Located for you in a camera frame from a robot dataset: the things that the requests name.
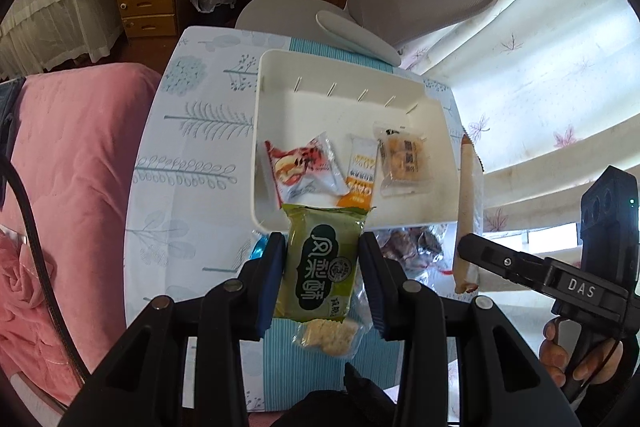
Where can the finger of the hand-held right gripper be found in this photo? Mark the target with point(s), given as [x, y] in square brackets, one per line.
[505, 264]

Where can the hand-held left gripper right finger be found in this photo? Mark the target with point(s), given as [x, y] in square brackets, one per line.
[372, 287]

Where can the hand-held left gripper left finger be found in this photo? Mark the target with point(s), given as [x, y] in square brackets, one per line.
[270, 287]

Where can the small blue snack packet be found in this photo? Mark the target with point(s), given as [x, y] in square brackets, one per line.
[257, 249]

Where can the clear walnut date packet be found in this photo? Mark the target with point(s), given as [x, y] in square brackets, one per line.
[400, 247]
[437, 252]

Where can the green snack packet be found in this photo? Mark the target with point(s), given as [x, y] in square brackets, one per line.
[320, 262]

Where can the clear pale cookie packet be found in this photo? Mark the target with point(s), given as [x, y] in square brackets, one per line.
[327, 337]

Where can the long beige snack packet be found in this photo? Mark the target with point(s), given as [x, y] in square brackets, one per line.
[467, 207]

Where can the orange white snack packet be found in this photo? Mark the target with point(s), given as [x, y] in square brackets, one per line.
[357, 187]

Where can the red snack packet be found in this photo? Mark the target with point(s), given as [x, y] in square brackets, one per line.
[295, 167]

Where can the clear yellow pastry packet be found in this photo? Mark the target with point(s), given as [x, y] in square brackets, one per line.
[402, 157]

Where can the white plastic storage bin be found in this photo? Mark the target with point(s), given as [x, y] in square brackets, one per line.
[350, 117]

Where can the person's right hand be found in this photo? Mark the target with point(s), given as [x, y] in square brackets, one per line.
[552, 349]

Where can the white leaf print curtain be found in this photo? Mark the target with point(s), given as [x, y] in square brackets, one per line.
[550, 57]

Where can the pink blanket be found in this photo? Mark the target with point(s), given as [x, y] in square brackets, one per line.
[75, 182]

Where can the pink fleece garment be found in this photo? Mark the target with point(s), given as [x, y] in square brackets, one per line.
[20, 277]

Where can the blue jeans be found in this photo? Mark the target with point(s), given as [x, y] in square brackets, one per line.
[10, 117]

